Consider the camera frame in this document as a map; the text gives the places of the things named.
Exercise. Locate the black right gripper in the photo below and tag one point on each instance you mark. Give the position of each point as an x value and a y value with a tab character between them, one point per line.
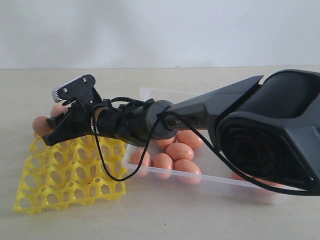
81	119

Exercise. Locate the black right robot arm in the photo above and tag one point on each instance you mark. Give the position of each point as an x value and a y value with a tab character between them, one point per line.
267	130

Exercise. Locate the yellow plastic egg tray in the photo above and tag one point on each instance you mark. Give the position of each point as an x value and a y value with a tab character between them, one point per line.
69	174

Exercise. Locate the clear plastic bin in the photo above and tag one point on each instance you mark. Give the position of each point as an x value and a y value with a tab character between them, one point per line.
216	178

